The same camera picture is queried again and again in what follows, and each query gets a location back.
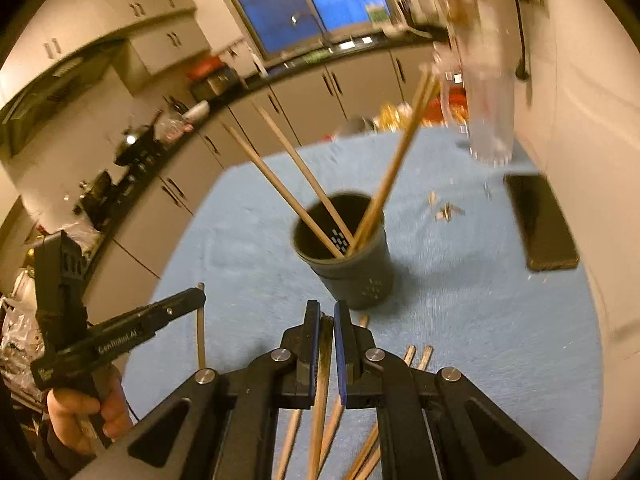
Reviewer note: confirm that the wooden chopstick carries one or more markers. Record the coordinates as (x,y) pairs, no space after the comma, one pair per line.
(324,385)
(201,340)

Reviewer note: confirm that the white bowl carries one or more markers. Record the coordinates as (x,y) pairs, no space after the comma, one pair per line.
(196,110)

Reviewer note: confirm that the blue ribbed tablecloth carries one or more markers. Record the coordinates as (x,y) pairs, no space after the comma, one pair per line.
(475,335)

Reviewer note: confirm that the kitchen window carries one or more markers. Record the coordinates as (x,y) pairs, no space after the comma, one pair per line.
(320,0)

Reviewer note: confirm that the beige kitchen cabinets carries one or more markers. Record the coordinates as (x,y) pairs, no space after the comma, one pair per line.
(100,15)
(305,105)

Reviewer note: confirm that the pile of wooden chopsticks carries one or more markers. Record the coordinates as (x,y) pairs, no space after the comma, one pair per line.
(288,440)

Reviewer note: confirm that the green label plastic jug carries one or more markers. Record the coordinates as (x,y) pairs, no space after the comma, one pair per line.
(378,12)

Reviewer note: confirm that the dark cylindrical utensil holder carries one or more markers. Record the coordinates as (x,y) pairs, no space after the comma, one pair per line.
(360,275)

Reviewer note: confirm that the bunch of wooden chopsticks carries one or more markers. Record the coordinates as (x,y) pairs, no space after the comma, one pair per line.
(392,165)

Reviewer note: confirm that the small metal keys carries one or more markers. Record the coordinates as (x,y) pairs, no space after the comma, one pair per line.
(447,212)

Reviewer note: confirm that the grey round metal object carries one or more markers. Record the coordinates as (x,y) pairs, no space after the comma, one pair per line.
(355,127)

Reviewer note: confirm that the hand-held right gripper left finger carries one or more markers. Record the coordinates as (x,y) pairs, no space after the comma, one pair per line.
(311,360)

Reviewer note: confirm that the black wok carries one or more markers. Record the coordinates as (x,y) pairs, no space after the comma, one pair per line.
(135,145)

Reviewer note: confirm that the black kitchen countertop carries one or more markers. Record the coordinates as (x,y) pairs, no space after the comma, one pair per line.
(222,100)

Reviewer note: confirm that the chrome kitchen faucet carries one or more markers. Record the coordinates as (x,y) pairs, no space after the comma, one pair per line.
(322,30)

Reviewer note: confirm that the red plastic basin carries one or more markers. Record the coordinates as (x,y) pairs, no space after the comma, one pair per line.
(205,67)

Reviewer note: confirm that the dark cooking pot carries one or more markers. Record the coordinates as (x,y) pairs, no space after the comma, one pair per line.
(95,195)

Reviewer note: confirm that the dark range hood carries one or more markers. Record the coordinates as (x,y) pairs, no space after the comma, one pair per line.
(45,95)

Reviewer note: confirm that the person's left hand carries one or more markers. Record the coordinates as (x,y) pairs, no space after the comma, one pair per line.
(75,412)

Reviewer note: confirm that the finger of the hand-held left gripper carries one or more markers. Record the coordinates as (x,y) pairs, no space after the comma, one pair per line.
(172,310)

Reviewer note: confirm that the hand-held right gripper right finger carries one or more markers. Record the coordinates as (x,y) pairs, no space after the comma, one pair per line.
(342,360)

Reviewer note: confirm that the black gas stove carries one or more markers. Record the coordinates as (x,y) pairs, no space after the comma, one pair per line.
(142,160)

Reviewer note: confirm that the beige lower kitchen cabinets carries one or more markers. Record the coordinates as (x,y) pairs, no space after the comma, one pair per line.
(305,105)

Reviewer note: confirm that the black smartphone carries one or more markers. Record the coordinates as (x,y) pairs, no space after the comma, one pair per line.
(542,225)

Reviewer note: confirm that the orange plastic bags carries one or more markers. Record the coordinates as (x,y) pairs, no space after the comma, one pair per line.
(430,110)

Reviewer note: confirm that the clear glass mug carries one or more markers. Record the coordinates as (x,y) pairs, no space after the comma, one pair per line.
(490,110)

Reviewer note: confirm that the beige upper kitchen cabinets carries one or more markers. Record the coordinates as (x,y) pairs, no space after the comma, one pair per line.
(100,15)

